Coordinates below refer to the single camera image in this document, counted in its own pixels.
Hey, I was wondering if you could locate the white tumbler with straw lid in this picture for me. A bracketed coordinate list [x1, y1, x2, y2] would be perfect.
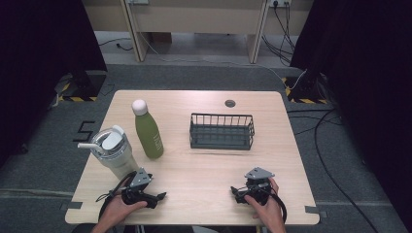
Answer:
[77, 124, 140, 181]

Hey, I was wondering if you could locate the black stand base striped tape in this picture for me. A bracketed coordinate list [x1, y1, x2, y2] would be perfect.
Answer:
[57, 70, 108, 103]
[281, 73, 328, 105]

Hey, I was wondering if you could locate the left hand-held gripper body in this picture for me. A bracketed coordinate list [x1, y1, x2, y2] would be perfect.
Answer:
[120, 167, 154, 206]

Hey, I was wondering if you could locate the grey tape piece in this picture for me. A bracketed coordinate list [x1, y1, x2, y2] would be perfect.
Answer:
[59, 201, 84, 212]
[304, 205, 328, 219]

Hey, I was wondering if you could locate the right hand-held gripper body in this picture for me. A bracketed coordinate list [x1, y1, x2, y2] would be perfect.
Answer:
[242, 166, 276, 206]

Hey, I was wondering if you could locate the dark curtain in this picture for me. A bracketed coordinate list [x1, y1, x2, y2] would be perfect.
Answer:
[289, 0, 412, 227]
[0, 0, 109, 169]

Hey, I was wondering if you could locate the bundle of black hanging cables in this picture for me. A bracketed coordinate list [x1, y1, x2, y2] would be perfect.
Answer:
[260, 0, 297, 67]

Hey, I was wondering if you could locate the short black floor cable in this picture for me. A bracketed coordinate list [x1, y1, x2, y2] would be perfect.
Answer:
[98, 37, 134, 52]

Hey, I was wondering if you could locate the dark wire basket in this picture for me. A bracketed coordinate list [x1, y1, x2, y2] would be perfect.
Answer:
[189, 112, 256, 151]

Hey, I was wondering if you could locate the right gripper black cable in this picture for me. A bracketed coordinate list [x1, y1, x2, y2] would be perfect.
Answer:
[267, 185, 289, 225]

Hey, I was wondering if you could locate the beige background desk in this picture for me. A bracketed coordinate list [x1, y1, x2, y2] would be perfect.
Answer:
[81, 0, 315, 65]

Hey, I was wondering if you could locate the green bottle with white cap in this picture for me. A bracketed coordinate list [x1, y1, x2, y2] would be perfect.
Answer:
[130, 98, 165, 160]

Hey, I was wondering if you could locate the long black floor cable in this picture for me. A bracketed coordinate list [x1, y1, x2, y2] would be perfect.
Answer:
[286, 108, 381, 233]

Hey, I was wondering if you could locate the white power strip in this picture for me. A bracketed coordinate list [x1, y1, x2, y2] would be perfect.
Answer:
[267, 0, 293, 8]

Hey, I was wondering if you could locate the person's right hand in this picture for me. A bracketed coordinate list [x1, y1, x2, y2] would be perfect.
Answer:
[244, 177, 287, 229]

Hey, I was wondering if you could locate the person's left hand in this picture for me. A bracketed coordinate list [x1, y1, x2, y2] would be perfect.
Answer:
[96, 193, 149, 229]

